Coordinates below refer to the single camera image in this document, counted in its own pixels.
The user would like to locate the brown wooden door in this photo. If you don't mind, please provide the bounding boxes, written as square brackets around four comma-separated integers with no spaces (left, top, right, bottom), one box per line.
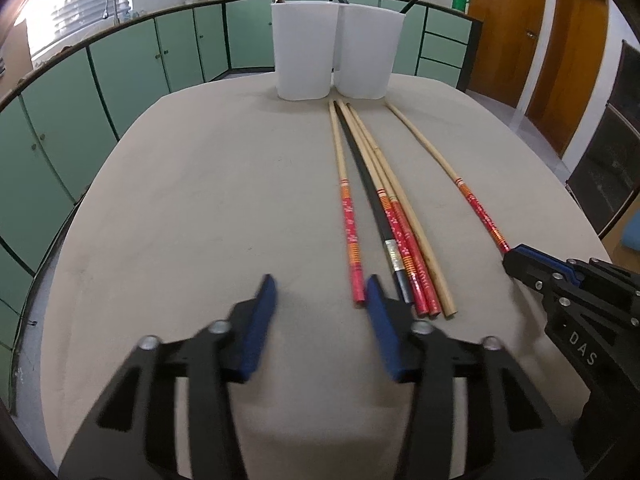
[469,0,546,107]
[526,0,608,155]

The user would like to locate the chrome kitchen faucet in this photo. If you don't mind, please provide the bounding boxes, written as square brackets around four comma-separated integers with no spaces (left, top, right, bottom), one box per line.
[102,0,120,25]

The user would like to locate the green lower kitchen cabinets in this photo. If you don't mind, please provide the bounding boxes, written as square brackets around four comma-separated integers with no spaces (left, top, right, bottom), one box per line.
[0,0,484,411]

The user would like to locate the beige table mat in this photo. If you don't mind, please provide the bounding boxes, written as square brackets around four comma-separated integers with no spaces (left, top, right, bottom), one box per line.
[40,74,605,479]

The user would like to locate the white double utensil holder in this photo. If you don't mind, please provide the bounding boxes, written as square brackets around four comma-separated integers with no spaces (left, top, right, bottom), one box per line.
[271,1,405,101]

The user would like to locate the dark wooden cabinet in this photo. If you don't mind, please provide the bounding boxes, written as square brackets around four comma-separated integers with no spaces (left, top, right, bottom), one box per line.
[568,42,639,236]

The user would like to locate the red patterned wooden chopstick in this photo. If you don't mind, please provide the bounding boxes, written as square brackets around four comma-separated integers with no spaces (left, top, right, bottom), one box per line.
[334,101,430,318]
[385,102,511,255]
[346,104,442,318]
[329,102,366,307]

